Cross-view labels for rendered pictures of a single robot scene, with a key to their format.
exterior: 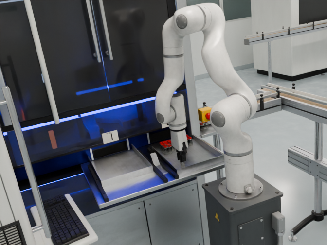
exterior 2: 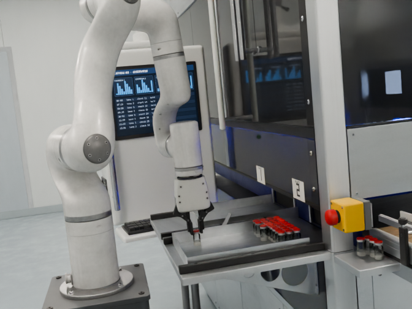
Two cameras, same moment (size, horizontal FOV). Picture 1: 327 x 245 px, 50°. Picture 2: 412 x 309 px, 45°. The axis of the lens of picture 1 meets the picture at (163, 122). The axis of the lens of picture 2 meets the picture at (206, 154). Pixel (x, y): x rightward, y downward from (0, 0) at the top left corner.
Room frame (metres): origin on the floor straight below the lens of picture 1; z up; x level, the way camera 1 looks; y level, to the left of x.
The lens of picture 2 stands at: (1.82, -1.51, 1.33)
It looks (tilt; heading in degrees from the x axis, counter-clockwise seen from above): 7 degrees down; 97
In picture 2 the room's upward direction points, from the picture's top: 6 degrees counter-clockwise
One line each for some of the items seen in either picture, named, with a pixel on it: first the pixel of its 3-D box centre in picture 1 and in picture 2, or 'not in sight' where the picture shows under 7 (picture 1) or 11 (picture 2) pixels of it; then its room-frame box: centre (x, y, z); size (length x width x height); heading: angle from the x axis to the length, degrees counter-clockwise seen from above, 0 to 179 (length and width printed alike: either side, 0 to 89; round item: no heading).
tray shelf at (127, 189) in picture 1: (154, 164); (235, 233); (1.69, 0.08, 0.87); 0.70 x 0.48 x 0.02; 110
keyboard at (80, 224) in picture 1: (60, 217); (171, 220); (1.38, 0.52, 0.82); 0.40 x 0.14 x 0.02; 27
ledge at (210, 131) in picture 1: (205, 131); (371, 261); (2.05, -0.25, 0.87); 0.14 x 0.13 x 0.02; 20
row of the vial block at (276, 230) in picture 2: (177, 145); (272, 232); (1.81, -0.06, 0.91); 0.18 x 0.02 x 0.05; 109
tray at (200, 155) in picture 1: (186, 153); (236, 240); (1.70, -0.10, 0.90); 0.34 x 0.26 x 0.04; 19
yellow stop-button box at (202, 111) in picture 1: (205, 113); (349, 214); (2.00, -0.25, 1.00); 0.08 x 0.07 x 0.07; 20
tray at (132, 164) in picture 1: (118, 163); (240, 211); (1.69, 0.26, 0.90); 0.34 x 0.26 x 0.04; 20
